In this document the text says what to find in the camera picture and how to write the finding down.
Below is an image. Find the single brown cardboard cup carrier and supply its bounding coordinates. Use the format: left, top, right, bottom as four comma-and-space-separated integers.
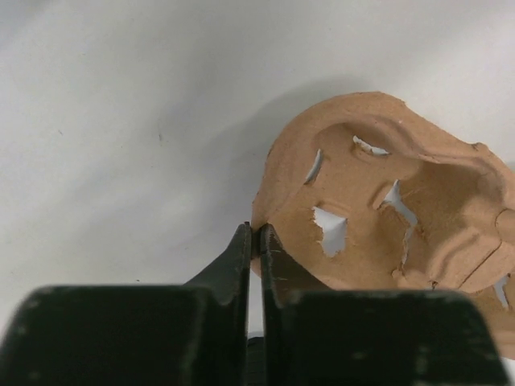
251, 91, 515, 322

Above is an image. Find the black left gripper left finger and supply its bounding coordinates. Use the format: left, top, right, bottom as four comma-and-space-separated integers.
1, 224, 252, 385

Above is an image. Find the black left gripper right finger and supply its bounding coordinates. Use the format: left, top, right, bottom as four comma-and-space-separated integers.
259, 225, 510, 385

